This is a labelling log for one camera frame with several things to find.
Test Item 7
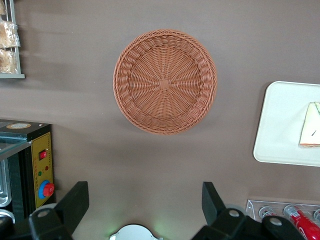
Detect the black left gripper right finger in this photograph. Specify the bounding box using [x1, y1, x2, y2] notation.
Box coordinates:
[191, 181, 306, 240]

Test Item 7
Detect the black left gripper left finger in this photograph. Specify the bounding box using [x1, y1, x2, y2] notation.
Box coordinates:
[0, 181, 90, 240]

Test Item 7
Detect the triangular sandwich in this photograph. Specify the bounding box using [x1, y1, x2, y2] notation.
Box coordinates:
[298, 101, 320, 149]

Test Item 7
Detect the cream plastic tray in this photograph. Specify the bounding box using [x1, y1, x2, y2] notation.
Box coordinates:
[252, 80, 320, 168]

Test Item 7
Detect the grey bread rack tray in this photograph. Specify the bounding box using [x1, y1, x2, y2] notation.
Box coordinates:
[0, 0, 26, 80]

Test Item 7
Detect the round brown wicker basket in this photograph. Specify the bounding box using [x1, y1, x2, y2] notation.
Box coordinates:
[112, 28, 218, 136]

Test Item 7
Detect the clear acrylic bottle rack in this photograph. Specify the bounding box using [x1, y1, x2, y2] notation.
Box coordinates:
[245, 198, 320, 240]

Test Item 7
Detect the red Coca-Cola bottle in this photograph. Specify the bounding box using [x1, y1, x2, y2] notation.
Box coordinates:
[258, 204, 276, 219]
[283, 203, 320, 240]

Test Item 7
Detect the stainless steel food pan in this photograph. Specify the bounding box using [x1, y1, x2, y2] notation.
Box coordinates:
[0, 208, 16, 224]
[0, 158, 12, 208]

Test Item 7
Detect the black food warmer case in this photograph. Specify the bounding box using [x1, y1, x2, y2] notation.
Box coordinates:
[0, 119, 57, 226]

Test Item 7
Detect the bagged bread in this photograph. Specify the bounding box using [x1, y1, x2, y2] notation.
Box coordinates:
[0, 19, 21, 50]
[0, 48, 19, 75]

